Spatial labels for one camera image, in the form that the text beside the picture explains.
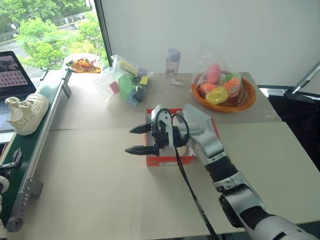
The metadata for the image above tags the clear plastic toy bag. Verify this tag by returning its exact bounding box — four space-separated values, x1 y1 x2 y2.
190 47 244 105

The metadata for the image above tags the orange toy with face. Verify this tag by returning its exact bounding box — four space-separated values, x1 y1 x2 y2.
223 76 243 99

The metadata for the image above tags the grey metal stand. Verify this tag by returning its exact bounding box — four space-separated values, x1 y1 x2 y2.
284 59 320 105

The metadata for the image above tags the black window frame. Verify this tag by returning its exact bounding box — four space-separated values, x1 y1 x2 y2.
93 0 114 68

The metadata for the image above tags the orange tray of snacks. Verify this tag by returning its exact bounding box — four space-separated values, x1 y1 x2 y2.
64 53 104 74

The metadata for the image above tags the red cardboard shoebox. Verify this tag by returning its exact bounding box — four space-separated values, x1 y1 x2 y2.
145 107 221 168

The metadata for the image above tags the black laptop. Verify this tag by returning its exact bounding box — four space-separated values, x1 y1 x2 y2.
0 50 38 132

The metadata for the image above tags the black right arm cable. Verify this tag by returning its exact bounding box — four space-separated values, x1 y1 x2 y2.
153 107 221 240

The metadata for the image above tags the magenta square block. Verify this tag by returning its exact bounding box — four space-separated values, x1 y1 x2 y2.
108 80 121 95

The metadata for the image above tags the orange wicker basket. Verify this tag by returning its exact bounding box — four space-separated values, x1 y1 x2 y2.
190 74 257 114

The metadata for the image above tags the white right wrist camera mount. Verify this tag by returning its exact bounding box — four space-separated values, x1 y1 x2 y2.
150 104 176 149

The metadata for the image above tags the white perforated shoe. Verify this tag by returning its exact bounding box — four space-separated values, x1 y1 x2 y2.
4 92 50 136

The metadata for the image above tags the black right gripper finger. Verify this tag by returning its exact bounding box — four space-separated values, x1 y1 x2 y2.
129 123 153 135
124 145 157 157

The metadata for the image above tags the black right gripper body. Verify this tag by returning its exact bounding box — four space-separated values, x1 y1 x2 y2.
149 120 171 157

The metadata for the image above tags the green conveyor belt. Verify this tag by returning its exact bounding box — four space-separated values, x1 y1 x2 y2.
0 66 74 234

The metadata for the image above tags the green block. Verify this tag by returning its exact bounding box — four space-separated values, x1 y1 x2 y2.
117 74 136 101

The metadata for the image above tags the plain orange toy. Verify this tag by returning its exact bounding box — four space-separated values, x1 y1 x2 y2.
198 83 219 95

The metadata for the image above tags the clear bottle with lavender cap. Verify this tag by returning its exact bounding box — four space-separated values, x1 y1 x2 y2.
164 47 182 85

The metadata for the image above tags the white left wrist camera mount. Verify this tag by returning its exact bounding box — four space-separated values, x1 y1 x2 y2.
0 174 10 194

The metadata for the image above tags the black conveyor sensor bracket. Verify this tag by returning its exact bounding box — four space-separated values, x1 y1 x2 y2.
0 148 25 173

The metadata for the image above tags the yellow oval toy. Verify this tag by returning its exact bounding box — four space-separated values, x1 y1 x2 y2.
205 88 229 105

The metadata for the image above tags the clear plastic block bag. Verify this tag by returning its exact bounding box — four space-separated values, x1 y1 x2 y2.
95 54 154 108

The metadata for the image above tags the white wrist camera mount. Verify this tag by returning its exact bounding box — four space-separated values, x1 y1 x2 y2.
150 104 176 149
0 174 10 194

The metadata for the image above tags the blue block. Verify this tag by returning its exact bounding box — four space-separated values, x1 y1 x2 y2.
127 89 144 106

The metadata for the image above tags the pink egg toy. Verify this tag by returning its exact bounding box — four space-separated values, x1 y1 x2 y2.
205 63 222 85

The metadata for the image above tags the yellow sponge block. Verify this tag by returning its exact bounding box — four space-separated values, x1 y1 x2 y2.
118 59 140 76

